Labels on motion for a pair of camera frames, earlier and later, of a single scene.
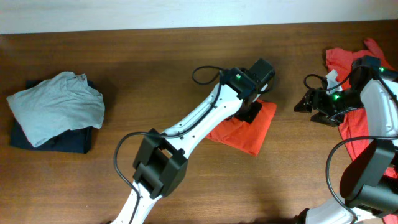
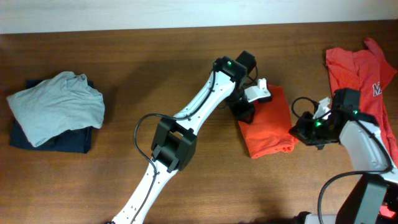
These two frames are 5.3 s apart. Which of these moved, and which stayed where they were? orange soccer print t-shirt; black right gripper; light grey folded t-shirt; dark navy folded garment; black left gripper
Moved: black right gripper; orange soccer print t-shirt
Stayed: dark navy folded garment; light grey folded t-shirt; black left gripper
